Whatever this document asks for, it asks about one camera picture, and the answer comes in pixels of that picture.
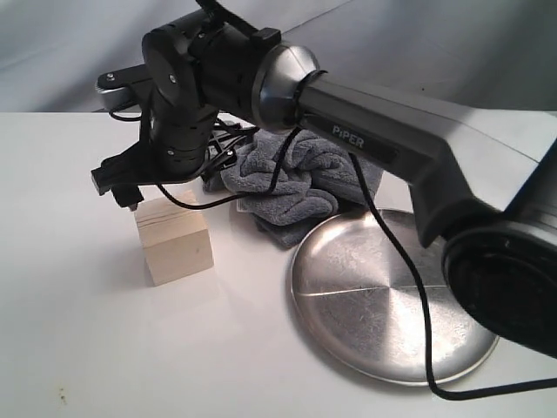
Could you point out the white backdrop cloth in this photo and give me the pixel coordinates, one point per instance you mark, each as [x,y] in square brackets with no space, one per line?
[492,54]

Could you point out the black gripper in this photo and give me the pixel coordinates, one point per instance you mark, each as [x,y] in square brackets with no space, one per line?
[169,150]

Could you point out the round steel plate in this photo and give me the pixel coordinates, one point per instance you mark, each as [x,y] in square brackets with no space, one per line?
[358,301]

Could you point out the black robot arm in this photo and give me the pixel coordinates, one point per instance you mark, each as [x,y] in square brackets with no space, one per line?
[483,180]

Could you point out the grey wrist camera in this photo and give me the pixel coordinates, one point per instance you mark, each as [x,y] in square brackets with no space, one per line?
[124,88]

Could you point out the wooden cube block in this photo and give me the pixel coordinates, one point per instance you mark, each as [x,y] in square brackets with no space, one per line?
[175,240]

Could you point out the grey fluffy towel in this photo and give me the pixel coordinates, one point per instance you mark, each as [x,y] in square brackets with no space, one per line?
[315,181]

